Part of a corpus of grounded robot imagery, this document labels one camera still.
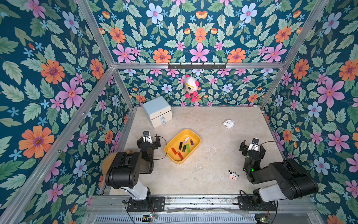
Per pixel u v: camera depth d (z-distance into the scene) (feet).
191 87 3.16
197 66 3.09
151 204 2.37
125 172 1.53
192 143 3.21
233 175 2.69
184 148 3.13
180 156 2.98
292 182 1.44
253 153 2.26
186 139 3.23
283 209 2.37
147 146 2.36
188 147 3.15
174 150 3.07
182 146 3.14
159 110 3.22
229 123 3.42
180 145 3.14
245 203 2.41
